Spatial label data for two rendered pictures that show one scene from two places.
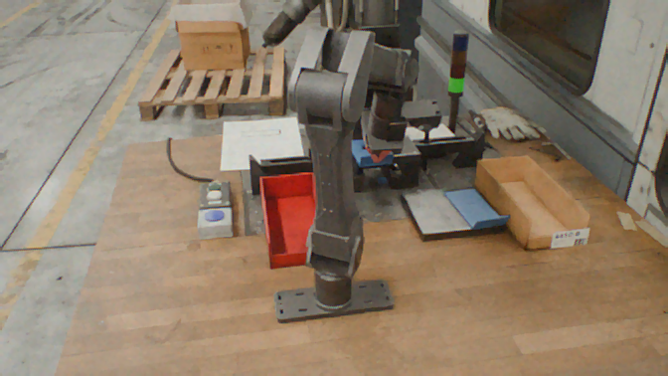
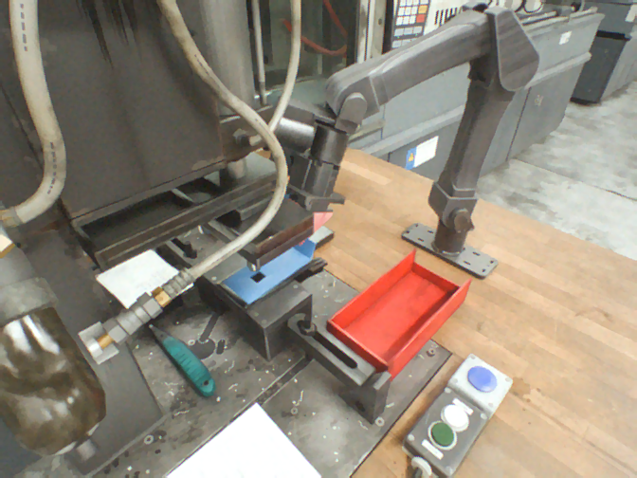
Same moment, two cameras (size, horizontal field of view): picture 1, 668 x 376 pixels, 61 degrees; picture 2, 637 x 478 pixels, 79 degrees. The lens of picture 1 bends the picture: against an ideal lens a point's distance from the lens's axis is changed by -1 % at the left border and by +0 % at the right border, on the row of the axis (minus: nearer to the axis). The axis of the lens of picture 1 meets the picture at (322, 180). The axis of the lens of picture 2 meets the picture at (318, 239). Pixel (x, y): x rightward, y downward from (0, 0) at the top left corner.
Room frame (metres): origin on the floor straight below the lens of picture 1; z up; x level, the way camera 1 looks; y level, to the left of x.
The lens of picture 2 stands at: (1.35, 0.33, 1.44)
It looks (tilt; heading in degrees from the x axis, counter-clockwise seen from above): 38 degrees down; 233
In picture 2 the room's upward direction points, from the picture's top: straight up
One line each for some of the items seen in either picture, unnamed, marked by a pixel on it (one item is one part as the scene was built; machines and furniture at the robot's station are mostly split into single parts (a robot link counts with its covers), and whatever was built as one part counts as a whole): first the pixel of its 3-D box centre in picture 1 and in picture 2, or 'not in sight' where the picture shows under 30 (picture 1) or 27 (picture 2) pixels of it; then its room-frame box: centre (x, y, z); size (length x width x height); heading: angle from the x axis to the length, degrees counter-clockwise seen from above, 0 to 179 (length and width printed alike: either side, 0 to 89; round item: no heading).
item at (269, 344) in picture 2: (371, 166); (252, 297); (1.16, -0.11, 0.94); 0.20 x 0.10 x 0.07; 98
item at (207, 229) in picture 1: (216, 228); (476, 390); (0.98, 0.22, 0.90); 0.07 x 0.07 x 0.06; 8
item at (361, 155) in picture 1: (369, 147); (270, 263); (1.12, -0.10, 1.00); 0.15 x 0.07 x 0.03; 8
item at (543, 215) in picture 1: (528, 200); not in sight; (1.01, -0.43, 0.93); 0.25 x 0.13 x 0.08; 8
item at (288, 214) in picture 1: (293, 216); (401, 309); (0.97, 0.06, 0.93); 0.25 x 0.12 x 0.06; 8
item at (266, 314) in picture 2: (371, 149); (249, 280); (1.16, -0.11, 0.98); 0.20 x 0.10 x 0.01; 98
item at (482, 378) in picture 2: (215, 217); (481, 380); (0.98, 0.22, 0.93); 0.04 x 0.04 x 0.02
